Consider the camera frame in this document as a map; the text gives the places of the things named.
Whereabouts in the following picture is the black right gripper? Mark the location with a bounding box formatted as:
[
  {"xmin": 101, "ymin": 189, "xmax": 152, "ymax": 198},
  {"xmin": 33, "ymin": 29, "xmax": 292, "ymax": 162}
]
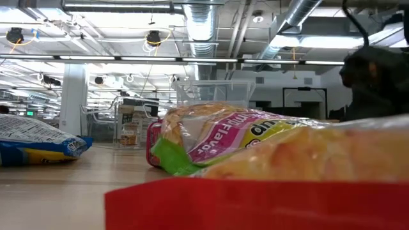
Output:
[{"xmin": 338, "ymin": 45, "xmax": 409, "ymax": 122}]

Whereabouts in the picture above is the glass jar of brown spice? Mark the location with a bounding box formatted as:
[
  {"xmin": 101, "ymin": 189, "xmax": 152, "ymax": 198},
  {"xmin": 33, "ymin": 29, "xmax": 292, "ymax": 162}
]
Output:
[{"xmin": 118, "ymin": 104, "xmax": 137, "ymax": 135}]

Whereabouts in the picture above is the blue ramen packet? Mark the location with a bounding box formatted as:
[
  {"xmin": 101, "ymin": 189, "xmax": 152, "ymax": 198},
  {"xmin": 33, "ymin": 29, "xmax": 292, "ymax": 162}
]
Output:
[{"xmin": 0, "ymin": 113, "xmax": 94, "ymax": 167}]

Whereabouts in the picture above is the orange ramen packet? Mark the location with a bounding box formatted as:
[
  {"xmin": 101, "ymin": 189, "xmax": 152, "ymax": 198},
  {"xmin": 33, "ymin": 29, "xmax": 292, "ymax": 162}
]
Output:
[{"xmin": 104, "ymin": 114, "xmax": 409, "ymax": 230}]

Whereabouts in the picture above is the clear plastic container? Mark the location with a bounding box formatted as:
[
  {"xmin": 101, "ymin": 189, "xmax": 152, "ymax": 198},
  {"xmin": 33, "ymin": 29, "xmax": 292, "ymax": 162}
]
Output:
[{"xmin": 171, "ymin": 79, "xmax": 257, "ymax": 109}]

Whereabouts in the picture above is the yellow ramen packet green edge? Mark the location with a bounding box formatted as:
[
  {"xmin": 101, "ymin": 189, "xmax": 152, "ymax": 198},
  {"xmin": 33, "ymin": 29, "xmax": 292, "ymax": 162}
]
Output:
[{"xmin": 150, "ymin": 102, "xmax": 320, "ymax": 177}]

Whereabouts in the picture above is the small dark red packet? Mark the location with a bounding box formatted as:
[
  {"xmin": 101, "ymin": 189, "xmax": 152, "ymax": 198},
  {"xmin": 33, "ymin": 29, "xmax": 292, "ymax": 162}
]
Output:
[{"xmin": 146, "ymin": 119, "xmax": 164, "ymax": 169}]

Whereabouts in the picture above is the white column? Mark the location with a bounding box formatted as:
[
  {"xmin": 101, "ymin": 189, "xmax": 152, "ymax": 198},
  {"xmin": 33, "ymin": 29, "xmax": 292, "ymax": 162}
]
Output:
[{"xmin": 59, "ymin": 63, "xmax": 89, "ymax": 137}]

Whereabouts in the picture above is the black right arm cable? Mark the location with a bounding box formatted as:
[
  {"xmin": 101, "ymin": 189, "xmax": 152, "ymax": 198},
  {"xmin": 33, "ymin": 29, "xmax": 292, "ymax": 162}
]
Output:
[{"xmin": 341, "ymin": 0, "xmax": 371, "ymax": 48}]

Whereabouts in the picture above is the black metal rack frame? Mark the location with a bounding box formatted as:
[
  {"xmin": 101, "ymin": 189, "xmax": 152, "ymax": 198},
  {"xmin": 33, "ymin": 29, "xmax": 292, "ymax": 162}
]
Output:
[{"xmin": 282, "ymin": 86, "xmax": 328, "ymax": 121}]

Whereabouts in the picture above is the yellow hanging cord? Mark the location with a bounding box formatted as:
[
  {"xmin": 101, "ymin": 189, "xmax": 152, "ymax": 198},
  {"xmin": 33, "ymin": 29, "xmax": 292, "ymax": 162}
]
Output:
[{"xmin": 291, "ymin": 47, "xmax": 297, "ymax": 81}]

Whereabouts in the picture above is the slanted silver ceiling duct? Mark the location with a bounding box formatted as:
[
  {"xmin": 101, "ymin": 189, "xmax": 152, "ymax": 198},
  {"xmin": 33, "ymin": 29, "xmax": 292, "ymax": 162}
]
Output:
[{"xmin": 255, "ymin": 0, "xmax": 323, "ymax": 61}]

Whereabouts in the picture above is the black metal rig frame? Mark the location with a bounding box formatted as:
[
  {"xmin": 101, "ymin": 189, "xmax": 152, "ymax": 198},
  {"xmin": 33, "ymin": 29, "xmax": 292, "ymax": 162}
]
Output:
[{"xmin": 0, "ymin": 53, "xmax": 346, "ymax": 67}]

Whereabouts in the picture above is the wide silver ceiling duct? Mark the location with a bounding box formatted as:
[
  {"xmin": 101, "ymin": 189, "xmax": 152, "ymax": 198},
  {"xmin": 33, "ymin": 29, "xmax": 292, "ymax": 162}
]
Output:
[{"xmin": 182, "ymin": 0, "xmax": 222, "ymax": 81}]

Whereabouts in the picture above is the black ceiling cord reel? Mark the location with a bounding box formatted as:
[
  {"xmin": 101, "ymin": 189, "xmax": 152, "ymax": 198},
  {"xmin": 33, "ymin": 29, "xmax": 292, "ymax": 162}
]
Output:
[
  {"xmin": 5, "ymin": 27, "xmax": 25, "ymax": 45},
  {"xmin": 146, "ymin": 29, "xmax": 162, "ymax": 47}
]

